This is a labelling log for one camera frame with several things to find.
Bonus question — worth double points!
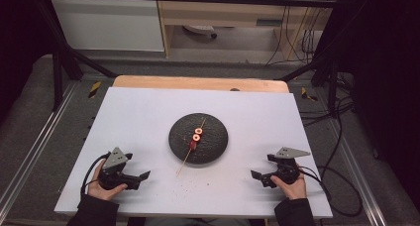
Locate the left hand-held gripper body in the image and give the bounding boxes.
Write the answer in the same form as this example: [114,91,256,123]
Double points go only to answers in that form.
[98,147,143,191]

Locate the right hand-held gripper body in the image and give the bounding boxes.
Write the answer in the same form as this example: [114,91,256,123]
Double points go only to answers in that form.
[262,147,311,189]

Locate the bamboo skewer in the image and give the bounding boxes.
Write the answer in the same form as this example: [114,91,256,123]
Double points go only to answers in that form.
[175,117,207,178]

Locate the black round plate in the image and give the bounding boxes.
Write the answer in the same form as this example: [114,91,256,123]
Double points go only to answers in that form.
[168,112,229,165]

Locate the person's right hand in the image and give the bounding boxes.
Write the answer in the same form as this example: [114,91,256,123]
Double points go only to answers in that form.
[270,166,307,201]

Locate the person's left hand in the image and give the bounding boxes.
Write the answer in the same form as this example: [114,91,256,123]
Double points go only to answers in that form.
[87,160,129,201]

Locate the yellow black tape strip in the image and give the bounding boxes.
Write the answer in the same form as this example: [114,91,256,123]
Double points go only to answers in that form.
[87,80,103,99]
[300,86,319,102]

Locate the wooden table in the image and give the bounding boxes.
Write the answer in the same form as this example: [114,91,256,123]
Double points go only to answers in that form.
[112,74,291,94]

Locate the white cabinet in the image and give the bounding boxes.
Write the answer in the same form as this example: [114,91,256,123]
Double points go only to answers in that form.
[50,0,165,53]

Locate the black curtain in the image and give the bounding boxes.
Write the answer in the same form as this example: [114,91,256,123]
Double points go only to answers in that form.
[0,0,53,125]
[325,0,420,204]

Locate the white caster base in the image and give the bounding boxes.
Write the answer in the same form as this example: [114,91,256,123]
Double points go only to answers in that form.
[182,24,219,40]

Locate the light wooden desk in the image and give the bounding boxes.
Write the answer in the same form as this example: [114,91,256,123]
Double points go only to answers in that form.
[155,0,331,61]

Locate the left hand-held gripper cable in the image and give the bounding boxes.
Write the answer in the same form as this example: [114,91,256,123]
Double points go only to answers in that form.
[80,153,110,198]

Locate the hand-held gripper cable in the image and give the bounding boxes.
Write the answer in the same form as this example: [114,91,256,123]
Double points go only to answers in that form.
[80,153,110,198]
[296,166,364,218]

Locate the right hand-held gripper cable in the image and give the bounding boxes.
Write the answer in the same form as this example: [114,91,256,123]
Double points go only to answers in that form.
[296,166,364,218]

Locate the aluminium floor rail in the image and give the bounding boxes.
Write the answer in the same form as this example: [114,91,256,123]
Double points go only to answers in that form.
[325,118,388,226]
[0,81,79,214]

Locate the black floor cables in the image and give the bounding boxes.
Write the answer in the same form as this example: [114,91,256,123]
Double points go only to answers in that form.
[298,70,357,129]

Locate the hanging black cable bundle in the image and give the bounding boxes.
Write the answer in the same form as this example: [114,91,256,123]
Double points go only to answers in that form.
[264,1,329,67]

